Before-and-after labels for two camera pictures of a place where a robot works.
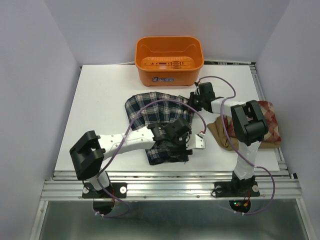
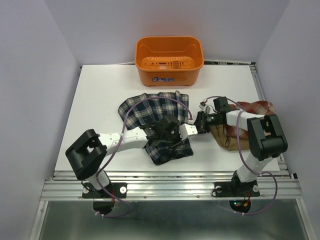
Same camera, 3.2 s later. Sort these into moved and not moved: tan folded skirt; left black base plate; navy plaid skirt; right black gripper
Moved: right black gripper
Not moved: left black base plate; tan folded skirt; navy plaid skirt
